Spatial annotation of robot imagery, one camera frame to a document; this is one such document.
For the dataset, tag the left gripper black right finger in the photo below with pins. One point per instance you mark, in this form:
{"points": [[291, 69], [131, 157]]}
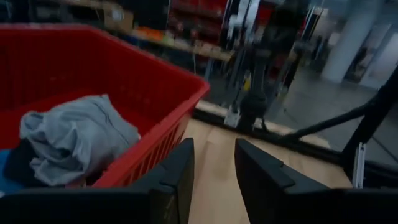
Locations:
{"points": [[295, 205]]}

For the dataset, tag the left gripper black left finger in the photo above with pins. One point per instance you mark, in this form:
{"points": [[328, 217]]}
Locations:
{"points": [[124, 207]]}

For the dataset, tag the grey sweatshirt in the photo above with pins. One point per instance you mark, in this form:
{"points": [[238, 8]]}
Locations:
{"points": [[77, 130]]}

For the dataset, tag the red plastic laundry bin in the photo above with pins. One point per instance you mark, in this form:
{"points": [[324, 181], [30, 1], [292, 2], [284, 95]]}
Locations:
{"points": [[93, 62]]}

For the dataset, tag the white clip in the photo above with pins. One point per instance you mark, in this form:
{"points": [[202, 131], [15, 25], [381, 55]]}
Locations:
{"points": [[359, 165]]}

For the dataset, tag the black stand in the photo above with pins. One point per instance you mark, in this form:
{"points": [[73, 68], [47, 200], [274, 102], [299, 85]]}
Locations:
{"points": [[253, 109]]}

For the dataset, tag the black garment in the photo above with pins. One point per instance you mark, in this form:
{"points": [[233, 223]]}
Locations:
{"points": [[21, 165]]}

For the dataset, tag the bright blue cloth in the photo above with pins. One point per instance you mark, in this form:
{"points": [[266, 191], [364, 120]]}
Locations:
{"points": [[6, 177]]}

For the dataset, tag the wooden shelf bench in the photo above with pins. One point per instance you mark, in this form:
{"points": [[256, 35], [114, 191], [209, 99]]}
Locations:
{"points": [[174, 43]]}

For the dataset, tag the white building column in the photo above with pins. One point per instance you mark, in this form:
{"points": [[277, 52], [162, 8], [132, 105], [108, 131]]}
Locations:
{"points": [[351, 40]]}

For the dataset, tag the red storage shelf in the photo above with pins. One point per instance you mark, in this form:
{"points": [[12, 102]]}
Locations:
{"points": [[202, 15]]}

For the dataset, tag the black frame brace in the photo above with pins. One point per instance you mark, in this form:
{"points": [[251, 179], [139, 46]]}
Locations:
{"points": [[326, 123]]}

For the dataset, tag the white metal bracket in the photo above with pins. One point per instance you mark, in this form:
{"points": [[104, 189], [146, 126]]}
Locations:
{"points": [[232, 117]]}

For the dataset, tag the black frame post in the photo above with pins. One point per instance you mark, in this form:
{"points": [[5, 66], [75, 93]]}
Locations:
{"points": [[373, 118]]}

